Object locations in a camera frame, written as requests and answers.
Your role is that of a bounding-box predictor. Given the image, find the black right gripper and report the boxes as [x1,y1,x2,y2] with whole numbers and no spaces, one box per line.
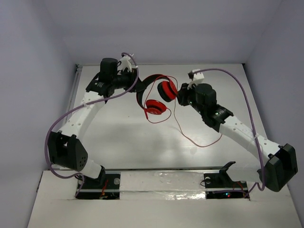
[176,81,206,115]

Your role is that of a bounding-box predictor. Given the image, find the red headphone cable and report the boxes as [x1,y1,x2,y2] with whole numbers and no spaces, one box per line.
[144,75,223,148]

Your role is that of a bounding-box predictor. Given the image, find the red black headphones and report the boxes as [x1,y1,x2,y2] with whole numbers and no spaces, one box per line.
[136,74,178,119]

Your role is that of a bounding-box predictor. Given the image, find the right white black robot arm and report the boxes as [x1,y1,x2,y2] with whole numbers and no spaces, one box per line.
[177,83,298,192]

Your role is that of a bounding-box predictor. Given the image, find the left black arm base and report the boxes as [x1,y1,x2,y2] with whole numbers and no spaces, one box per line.
[76,173,121,200]

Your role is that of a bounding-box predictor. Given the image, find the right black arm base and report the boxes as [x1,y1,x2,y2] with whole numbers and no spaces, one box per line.
[200,161,249,200]

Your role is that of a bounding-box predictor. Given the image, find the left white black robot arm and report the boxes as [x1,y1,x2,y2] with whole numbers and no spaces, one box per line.
[45,53,139,187]

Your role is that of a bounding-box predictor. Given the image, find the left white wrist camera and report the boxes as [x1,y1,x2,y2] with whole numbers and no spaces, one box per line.
[118,55,132,72]

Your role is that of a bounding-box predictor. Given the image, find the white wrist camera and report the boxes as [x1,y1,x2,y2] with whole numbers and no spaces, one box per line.
[187,69,205,90]
[118,55,132,72]

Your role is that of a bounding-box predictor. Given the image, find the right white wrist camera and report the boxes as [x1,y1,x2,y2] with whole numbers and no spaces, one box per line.
[187,69,205,90]

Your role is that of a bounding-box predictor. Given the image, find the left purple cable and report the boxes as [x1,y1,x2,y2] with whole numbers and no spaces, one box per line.
[45,52,139,199]

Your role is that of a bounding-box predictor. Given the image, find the purple cable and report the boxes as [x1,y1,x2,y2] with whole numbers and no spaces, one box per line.
[194,68,266,199]
[45,52,139,199]

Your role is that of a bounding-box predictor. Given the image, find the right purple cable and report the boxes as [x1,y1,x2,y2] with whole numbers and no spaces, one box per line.
[194,68,266,199]

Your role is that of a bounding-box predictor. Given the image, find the metal mounting rail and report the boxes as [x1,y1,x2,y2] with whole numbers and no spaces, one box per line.
[76,168,250,200]

